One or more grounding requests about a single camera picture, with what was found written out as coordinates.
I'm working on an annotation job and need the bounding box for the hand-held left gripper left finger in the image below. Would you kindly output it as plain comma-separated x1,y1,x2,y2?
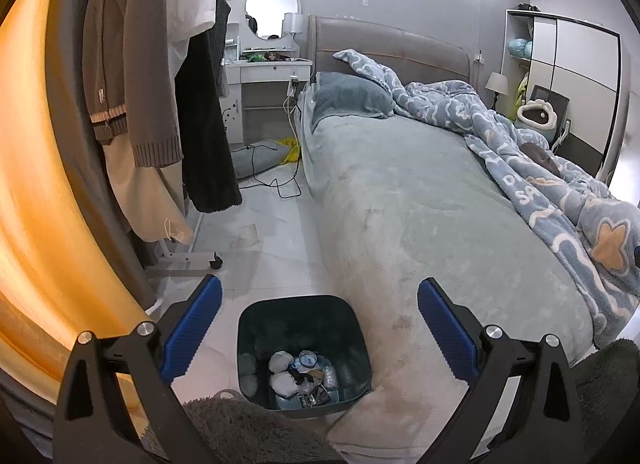
52,276,223,464

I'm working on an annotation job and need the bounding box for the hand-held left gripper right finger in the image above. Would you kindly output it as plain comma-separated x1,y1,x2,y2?
417,278,583,464

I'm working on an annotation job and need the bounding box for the dark teal trash bin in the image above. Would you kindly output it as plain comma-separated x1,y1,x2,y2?
236,295,373,412

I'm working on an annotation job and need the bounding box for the white cloth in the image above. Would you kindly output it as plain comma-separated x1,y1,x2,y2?
270,373,301,397

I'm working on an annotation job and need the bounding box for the black packet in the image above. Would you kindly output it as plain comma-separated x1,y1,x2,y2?
299,386,331,407

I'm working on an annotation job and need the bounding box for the white clothes rack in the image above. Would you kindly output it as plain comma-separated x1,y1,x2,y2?
145,211,223,305

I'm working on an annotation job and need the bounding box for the clear plastic bag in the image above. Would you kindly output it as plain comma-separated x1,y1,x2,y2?
235,224,261,251

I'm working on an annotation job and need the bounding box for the bed with grey headboard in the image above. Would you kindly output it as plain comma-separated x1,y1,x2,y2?
297,15,640,450

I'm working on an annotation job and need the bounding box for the grey fuzzy cloth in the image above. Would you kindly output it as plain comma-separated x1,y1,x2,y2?
182,396,346,464
570,339,640,445

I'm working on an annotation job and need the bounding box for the beige coat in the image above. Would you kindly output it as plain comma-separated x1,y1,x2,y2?
102,136,195,245

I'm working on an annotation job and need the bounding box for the blue printed fleece blanket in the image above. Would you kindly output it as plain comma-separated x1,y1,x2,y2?
332,48,640,350

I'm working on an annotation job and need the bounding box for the grey floor cushion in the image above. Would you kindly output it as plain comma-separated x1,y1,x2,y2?
232,139,293,179

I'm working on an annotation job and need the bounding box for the black coat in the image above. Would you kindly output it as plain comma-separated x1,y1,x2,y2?
174,26,243,213

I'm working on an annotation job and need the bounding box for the yellow bag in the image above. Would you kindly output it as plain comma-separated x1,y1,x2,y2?
277,138,301,165

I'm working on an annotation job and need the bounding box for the white cloud-shaped pet bed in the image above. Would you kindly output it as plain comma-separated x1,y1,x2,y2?
516,98,557,131

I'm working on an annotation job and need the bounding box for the bedside lamp with shade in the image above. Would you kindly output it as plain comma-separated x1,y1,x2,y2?
486,72,510,109

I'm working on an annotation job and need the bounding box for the yellow-green plush toy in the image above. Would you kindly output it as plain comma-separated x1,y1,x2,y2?
515,72,530,114

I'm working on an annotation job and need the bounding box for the blue-grey pillow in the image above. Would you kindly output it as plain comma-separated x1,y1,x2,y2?
311,72,396,119

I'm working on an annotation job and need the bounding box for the black chair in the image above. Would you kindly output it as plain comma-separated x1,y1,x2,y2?
527,84,571,145

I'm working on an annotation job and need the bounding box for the white dressing table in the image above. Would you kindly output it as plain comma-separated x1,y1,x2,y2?
220,21,315,145

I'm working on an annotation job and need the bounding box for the dark grey knit vest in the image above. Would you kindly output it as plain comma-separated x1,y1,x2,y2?
210,0,232,99

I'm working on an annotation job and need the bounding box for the white grey wardrobe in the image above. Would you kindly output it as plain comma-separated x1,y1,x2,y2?
500,8,623,179

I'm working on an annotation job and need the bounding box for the white table lamp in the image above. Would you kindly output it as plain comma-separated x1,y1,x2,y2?
283,12,304,52

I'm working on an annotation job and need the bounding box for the oval mirror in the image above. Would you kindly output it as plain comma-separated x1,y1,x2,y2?
244,0,303,40

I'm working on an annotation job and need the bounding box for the black cable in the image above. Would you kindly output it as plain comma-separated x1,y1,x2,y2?
245,141,303,199

